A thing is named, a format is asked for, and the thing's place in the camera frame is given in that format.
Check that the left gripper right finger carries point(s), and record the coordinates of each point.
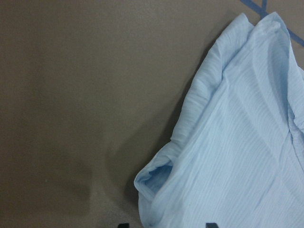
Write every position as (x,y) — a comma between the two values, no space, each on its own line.
(211,225)

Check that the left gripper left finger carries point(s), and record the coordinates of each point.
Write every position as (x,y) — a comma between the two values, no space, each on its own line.
(124,225)

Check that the light blue striped shirt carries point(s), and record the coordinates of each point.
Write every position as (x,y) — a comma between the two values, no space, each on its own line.
(236,154)

